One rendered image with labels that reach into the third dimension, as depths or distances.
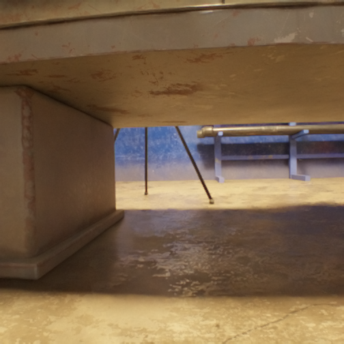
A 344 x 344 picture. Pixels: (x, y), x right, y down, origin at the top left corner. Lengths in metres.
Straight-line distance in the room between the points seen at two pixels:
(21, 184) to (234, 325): 0.47
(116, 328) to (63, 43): 0.44
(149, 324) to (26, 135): 0.43
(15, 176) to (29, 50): 0.25
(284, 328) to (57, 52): 0.53
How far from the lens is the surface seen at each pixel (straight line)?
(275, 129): 3.49
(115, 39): 0.48
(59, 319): 0.47
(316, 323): 0.46
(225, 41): 0.46
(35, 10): 0.79
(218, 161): 3.70
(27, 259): 0.65
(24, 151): 0.63
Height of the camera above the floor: 0.22
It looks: 2 degrees down
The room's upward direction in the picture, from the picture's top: 1 degrees counter-clockwise
